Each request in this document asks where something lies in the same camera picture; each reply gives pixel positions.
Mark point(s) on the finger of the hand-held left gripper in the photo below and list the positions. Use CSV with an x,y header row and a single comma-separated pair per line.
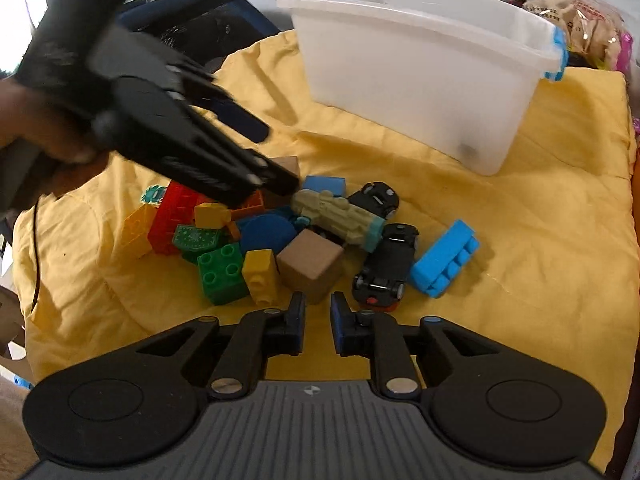
x,y
245,122
200,160

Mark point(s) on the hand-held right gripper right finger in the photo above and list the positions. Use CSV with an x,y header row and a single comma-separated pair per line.
x,y
340,326

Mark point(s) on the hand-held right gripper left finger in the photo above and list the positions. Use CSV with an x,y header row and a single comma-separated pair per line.
x,y
298,321

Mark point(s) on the red long toy brick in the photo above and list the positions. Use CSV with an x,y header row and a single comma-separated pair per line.
x,y
167,220

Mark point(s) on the light blue toy brick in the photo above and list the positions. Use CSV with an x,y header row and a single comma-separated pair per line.
x,y
442,260

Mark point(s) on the white plastic bin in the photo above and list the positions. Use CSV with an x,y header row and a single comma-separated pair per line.
x,y
400,60

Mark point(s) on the person's left hand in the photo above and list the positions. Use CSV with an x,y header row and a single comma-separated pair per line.
x,y
30,120

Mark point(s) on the small yellow toy brick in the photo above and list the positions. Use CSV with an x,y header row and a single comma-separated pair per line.
x,y
212,215
260,275

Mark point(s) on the wooden cube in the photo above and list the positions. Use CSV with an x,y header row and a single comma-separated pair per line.
x,y
310,265

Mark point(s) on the cream frog block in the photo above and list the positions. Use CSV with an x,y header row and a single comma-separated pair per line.
x,y
152,195

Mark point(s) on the orange toy brick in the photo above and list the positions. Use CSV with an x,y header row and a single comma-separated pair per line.
x,y
252,201

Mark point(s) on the green printed toy piece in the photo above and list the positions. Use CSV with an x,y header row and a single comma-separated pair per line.
x,y
195,237

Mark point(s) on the large black toy car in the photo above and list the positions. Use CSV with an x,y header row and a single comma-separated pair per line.
x,y
385,260

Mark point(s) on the green toy brick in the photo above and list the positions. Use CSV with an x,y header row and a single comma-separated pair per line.
x,y
222,272

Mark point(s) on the large yellow toy brick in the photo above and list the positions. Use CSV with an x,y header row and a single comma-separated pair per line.
x,y
137,230

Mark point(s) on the blue round airplane disc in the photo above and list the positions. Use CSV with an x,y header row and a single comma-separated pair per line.
x,y
265,232

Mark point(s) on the small blue toy brick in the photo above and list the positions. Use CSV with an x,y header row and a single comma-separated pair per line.
x,y
325,185

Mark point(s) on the beige toy train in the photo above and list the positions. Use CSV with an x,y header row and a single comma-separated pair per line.
x,y
340,215

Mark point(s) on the small black toy car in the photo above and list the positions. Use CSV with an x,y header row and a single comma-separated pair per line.
x,y
377,197

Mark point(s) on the yellow cloth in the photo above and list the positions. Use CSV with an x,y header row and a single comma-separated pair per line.
x,y
500,210

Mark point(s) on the clear snack bag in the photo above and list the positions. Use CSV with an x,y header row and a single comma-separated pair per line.
x,y
585,15

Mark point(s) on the pink plastic toy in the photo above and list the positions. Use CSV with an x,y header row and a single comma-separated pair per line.
x,y
625,52

